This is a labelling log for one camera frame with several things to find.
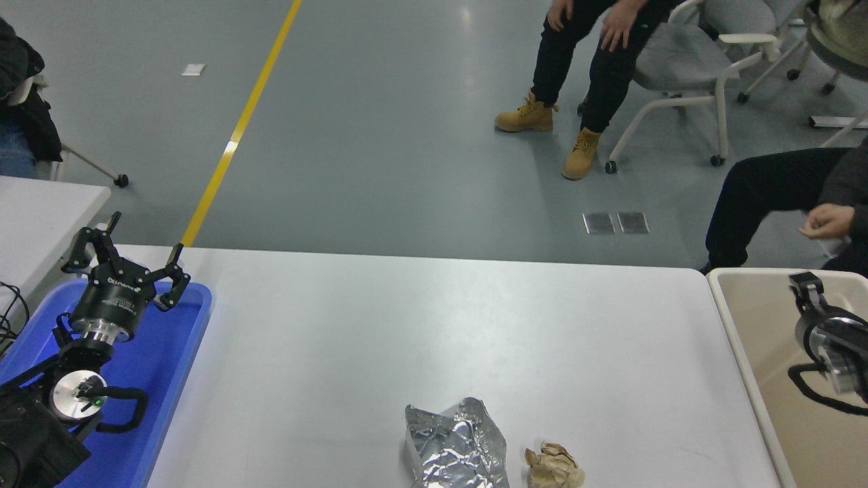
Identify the white side table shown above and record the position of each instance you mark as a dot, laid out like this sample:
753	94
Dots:
41	217

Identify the grey wheeled office chair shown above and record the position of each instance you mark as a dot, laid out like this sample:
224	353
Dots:
841	41

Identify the tan paper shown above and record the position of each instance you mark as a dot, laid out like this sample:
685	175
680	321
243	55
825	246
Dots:
553	468

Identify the person's left hand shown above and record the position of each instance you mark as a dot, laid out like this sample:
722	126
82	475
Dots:
827	220
620	27

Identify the silver floor plate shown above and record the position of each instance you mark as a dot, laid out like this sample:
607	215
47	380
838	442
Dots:
599	223
633	222

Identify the silver foil tray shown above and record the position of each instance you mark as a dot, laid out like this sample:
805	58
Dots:
454	447

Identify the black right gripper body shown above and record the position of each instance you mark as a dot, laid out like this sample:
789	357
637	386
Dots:
814	332

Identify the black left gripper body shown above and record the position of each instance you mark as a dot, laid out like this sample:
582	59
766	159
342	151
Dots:
112	301

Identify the person's right hand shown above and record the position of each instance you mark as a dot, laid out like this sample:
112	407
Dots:
560	13

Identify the blue plastic tray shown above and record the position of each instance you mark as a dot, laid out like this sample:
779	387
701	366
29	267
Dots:
169	352

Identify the white wheeled office chair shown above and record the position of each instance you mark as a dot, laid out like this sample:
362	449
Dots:
678	61

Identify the person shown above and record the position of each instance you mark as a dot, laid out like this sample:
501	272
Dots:
27	122
610	74
766	190

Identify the large pale bin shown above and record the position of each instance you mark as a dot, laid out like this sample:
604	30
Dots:
766	325

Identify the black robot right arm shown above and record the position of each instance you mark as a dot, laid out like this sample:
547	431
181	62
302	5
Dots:
844	366

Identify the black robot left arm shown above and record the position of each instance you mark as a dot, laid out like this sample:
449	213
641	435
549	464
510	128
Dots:
27	434

